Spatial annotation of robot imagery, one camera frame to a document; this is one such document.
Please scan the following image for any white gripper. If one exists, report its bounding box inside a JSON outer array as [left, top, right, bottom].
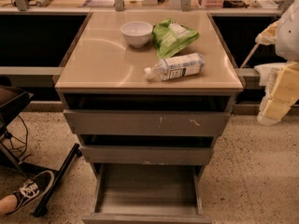
[[254, 21, 299, 125]]

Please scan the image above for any clear plastic water bottle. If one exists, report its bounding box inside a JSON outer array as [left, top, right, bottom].
[[144, 52, 205, 81]]

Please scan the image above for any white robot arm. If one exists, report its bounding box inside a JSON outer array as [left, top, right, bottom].
[[254, 0, 299, 125]]

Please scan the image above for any grey drawer cabinet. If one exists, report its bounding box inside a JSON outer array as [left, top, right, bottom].
[[55, 9, 243, 224]]

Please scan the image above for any top grey drawer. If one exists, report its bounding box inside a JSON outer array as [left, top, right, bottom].
[[64, 94, 231, 136]]

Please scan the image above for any middle grey drawer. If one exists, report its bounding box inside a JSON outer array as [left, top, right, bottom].
[[79, 134, 216, 165]]

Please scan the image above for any bottom grey open drawer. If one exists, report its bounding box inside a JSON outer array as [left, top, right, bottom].
[[82, 164, 212, 224]]

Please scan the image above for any white stick with black tip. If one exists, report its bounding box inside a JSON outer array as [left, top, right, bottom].
[[239, 43, 260, 69]]

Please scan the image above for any green snack bag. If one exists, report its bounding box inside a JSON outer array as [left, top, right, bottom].
[[151, 19, 199, 60]]

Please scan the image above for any white ceramic bowl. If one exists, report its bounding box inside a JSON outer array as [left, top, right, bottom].
[[121, 21, 153, 48]]

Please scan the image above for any black rolling stand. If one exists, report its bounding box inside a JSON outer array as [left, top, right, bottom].
[[0, 85, 83, 218]]

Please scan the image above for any black and white sneaker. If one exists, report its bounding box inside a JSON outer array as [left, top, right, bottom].
[[8, 170, 55, 215]]

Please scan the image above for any person's ankle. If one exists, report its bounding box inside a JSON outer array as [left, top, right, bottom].
[[0, 195, 17, 216]]

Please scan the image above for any black cable on floor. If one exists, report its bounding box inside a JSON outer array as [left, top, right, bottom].
[[4, 114, 32, 161]]

